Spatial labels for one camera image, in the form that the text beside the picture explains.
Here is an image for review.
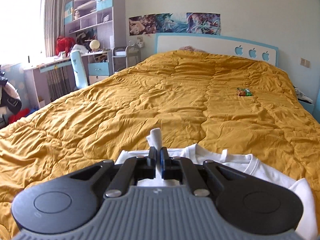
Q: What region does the light blue desk chair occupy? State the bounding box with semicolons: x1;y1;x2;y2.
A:
70;50;89;89

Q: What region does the blue nightstand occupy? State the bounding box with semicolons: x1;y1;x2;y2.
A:
294;87;314;120

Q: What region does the white and blue headboard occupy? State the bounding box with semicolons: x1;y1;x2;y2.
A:
155;32;279;67

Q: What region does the white printed t-shirt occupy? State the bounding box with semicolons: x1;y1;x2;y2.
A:
116;127;316;240

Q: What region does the wall poster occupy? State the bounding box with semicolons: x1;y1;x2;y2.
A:
186;12;221;35
129;16;158;36
156;12;188;33

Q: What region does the lilac and blue desk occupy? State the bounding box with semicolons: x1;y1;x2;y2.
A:
24;50;113;110

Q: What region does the pile of dark clothes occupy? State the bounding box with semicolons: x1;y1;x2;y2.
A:
0;65;23;128

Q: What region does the grey rolling cart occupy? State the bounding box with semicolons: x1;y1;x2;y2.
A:
112;45;142;73

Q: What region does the mustard yellow quilt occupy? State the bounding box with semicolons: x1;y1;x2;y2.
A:
0;50;320;240

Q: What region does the beige curtain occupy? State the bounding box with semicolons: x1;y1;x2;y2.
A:
42;0;67;58

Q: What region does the white plastic bag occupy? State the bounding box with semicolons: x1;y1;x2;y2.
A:
71;44;88;54

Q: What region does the red bag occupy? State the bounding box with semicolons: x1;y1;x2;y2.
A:
55;36;76;57

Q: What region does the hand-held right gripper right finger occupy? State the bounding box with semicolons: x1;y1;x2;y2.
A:
159;146;248;197

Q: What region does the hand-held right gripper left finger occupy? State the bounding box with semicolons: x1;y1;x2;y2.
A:
70;146;157;198

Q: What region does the green candy wrapper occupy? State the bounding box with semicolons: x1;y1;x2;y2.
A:
237;87;253;97

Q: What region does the red cloth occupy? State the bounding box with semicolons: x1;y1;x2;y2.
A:
9;108;30;124

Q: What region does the window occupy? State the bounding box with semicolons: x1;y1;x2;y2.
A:
0;0;47;60

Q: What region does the pink plush pillow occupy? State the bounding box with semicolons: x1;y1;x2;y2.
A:
179;45;208;53

